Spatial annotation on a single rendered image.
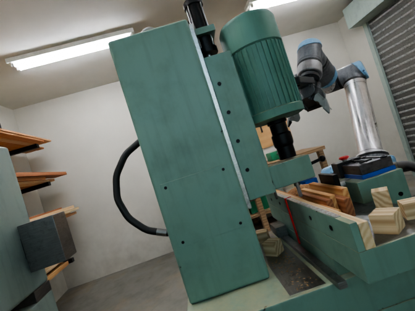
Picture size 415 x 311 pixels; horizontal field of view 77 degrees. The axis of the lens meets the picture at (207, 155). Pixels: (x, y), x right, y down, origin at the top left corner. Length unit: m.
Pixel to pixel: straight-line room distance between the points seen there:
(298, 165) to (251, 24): 0.42
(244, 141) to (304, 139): 3.82
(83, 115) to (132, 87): 3.62
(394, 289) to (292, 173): 0.35
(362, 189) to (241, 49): 0.51
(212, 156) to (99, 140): 3.60
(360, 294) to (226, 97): 0.57
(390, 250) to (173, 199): 0.47
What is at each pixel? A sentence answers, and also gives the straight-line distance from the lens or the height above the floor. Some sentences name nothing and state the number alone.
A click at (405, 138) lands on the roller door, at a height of 0.57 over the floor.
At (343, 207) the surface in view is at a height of 0.93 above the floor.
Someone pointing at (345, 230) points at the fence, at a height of 0.94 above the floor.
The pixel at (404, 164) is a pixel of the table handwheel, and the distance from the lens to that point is 1.00.
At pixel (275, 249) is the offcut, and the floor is 0.82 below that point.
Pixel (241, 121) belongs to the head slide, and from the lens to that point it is 0.74.
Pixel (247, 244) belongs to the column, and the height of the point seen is 0.90.
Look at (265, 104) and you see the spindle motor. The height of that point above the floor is 1.24.
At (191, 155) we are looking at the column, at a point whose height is 1.17.
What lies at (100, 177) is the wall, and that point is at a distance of 4.18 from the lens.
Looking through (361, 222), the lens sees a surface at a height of 0.95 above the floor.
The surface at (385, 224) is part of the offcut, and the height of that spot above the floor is 0.92.
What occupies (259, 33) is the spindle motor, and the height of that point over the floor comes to 1.43.
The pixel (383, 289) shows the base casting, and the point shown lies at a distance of 0.76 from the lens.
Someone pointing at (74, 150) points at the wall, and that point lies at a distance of 4.31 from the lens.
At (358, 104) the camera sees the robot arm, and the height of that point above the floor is 1.18.
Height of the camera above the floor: 1.14
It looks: 1 degrees up
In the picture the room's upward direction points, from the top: 18 degrees counter-clockwise
